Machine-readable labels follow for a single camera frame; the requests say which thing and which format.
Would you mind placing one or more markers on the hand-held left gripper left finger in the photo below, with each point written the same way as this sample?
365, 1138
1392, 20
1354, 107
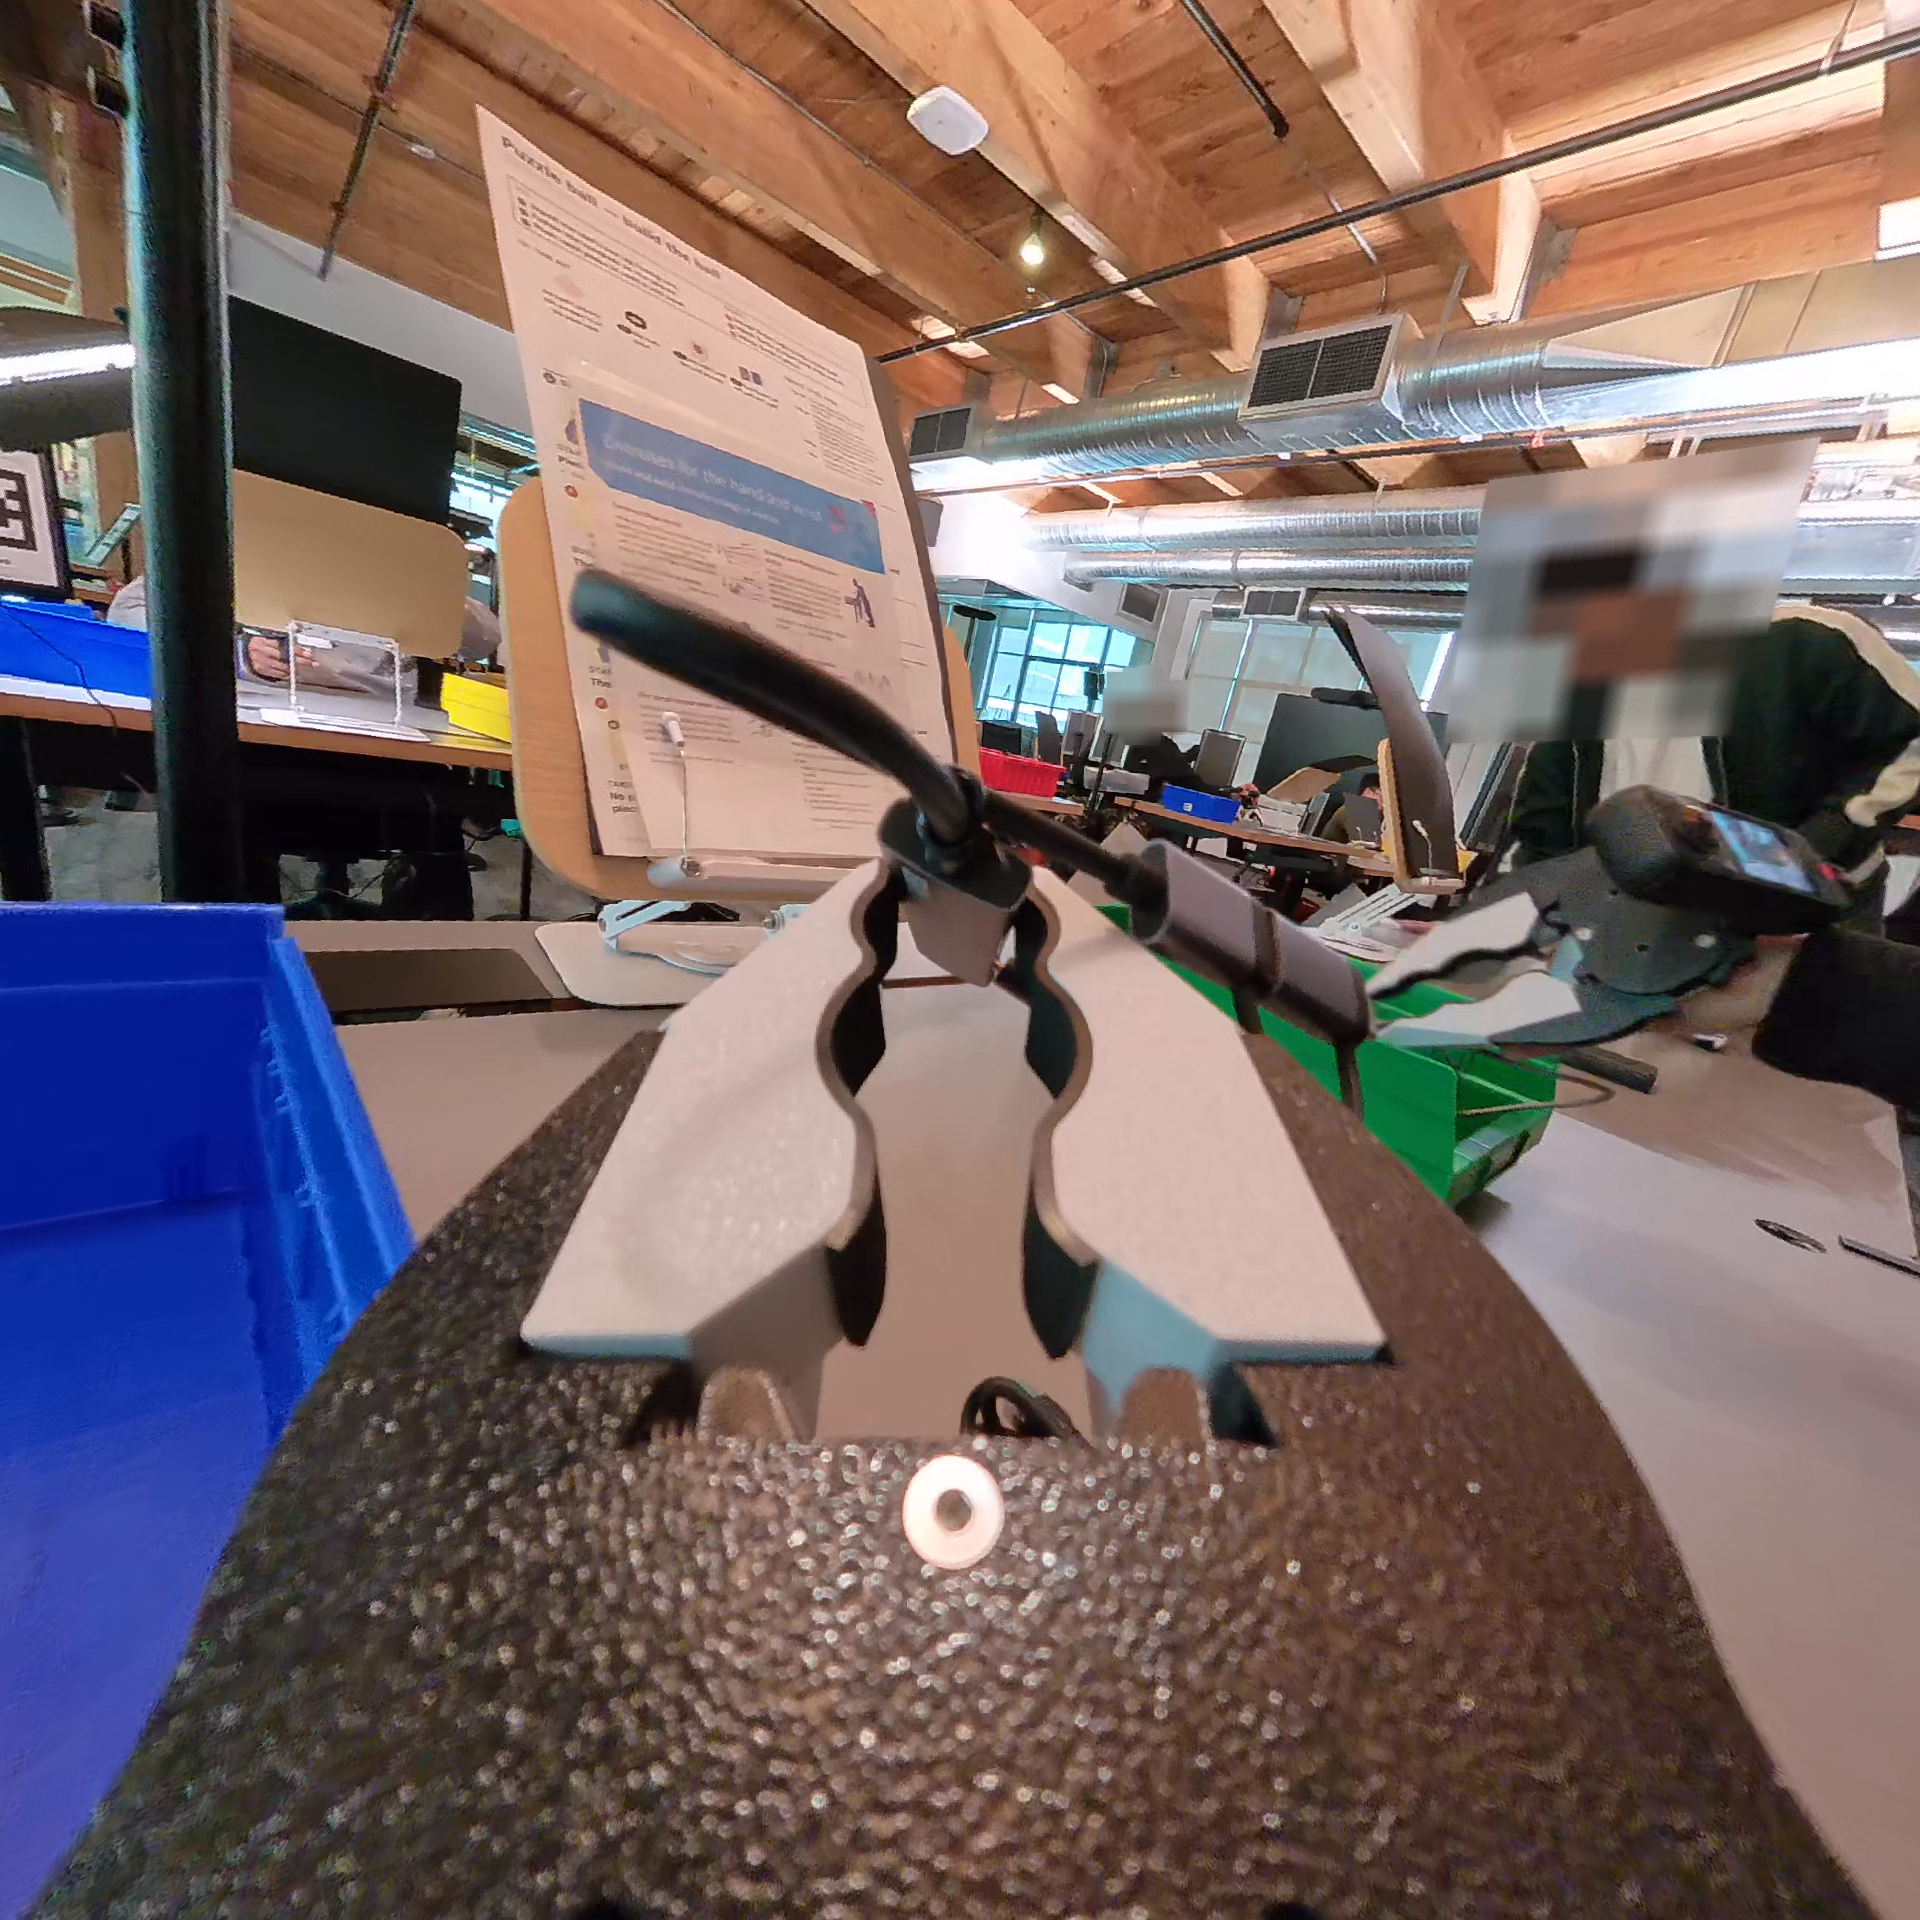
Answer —
705, 1202

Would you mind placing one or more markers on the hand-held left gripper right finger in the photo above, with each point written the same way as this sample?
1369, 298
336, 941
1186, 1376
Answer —
1201, 1202

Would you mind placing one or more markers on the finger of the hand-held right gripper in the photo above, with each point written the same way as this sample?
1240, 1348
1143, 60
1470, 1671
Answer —
1478, 942
1501, 1008

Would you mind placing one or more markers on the green plastic bin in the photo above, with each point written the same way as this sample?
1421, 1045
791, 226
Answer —
1425, 1118

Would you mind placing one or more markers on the silver usb hub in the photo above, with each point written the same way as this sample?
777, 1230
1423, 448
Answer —
961, 922

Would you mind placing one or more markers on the blue plastic bin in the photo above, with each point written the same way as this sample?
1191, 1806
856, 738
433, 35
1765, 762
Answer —
150, 1202

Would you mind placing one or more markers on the person's right forearm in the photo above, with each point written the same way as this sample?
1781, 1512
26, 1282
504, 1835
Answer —
1846, 1020

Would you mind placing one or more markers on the black rectangular device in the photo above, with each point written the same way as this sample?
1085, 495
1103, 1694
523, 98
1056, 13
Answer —
1611, 1070

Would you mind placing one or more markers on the curved black sheet document stand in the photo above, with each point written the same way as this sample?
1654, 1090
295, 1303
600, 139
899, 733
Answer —
1402, 722

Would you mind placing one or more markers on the small blue bin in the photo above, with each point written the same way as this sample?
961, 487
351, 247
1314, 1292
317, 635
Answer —
1201, 804

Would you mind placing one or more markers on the red bin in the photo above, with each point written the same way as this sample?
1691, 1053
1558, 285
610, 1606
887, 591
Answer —
1021, 776

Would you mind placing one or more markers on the wooden document stand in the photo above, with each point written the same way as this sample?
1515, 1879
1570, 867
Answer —
541, 722

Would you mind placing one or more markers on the yellow bin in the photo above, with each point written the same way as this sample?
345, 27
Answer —
477, 706

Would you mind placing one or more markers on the ceiling vent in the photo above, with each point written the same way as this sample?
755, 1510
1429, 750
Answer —
1319, 368

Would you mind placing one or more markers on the blue header laminated sheet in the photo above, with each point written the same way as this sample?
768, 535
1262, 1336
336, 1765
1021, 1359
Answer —
705, 464

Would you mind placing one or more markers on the long blue bin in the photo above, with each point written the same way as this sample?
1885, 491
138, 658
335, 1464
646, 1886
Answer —
75, 653

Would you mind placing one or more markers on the black board document stand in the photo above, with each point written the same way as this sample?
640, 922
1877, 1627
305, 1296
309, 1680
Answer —
345, 405

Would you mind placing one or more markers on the black pole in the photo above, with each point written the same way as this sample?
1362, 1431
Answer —
182, 451

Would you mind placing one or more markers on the printed tag sign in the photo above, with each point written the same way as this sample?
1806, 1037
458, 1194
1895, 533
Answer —
27, 525

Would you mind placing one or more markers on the white ceiling device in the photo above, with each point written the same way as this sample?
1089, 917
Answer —
950, 119

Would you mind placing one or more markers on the white instruction sheet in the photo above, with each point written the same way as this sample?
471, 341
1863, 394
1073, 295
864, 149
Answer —
630, 226

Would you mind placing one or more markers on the silver ceiling duct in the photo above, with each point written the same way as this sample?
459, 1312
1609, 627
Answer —
1501, 376
1277, 533

